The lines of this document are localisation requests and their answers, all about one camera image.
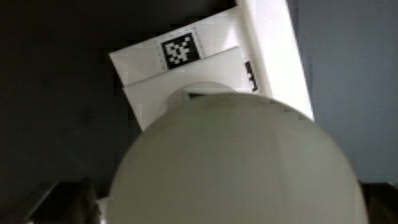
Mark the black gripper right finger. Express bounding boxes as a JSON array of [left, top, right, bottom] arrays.
[[363, 183, 398, 224]]

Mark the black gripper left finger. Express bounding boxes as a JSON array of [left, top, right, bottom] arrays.
[[29, 179, 102, 224]]

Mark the white lamp base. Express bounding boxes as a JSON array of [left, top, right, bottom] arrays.
[[111, 8, 258, 127]]

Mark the white U-shaped fence frame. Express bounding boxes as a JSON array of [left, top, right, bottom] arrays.
[[237, 0, 315, 119]]

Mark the white lamp bulb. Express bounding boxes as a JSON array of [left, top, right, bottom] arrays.
[[107, 94, 369, 224]]

